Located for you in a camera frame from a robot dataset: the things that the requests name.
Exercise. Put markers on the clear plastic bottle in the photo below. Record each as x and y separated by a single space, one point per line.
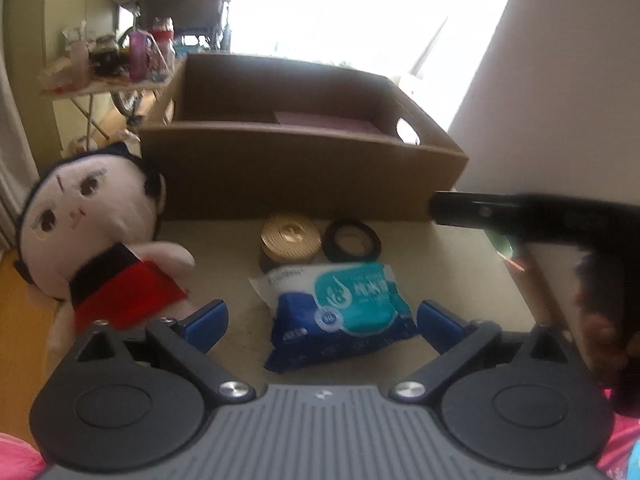
80 65

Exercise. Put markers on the jar with gold lid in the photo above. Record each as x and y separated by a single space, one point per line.
290 237

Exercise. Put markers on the small green object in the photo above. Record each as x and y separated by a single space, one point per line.
504 244

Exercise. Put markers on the wooden folding table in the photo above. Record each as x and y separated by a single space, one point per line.
100 87

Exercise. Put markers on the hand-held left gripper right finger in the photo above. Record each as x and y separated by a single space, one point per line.
440 322

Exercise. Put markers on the red bottle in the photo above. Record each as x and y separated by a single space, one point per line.
162 50

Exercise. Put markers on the pink cloth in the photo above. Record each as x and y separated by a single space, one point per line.
622 450
17 460

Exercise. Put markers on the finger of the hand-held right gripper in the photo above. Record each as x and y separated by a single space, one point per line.
475 210

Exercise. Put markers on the pink bottle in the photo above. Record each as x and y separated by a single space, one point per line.
138 57

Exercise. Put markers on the black tape roll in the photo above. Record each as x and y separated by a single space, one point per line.
327 245

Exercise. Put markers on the blue wet wipes packet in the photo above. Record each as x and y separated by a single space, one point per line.
340 305

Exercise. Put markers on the bicycle wheel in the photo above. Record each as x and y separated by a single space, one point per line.
122 105

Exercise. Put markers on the person's right hand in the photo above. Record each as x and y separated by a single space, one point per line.
602 330

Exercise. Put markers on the plush doll with black hair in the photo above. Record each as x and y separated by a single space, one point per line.
85 210

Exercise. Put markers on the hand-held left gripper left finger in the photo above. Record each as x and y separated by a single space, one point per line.
207 322

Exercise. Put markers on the dark glass jar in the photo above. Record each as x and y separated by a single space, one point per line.
106 55

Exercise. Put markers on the brown cardboard box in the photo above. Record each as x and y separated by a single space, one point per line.
300 175

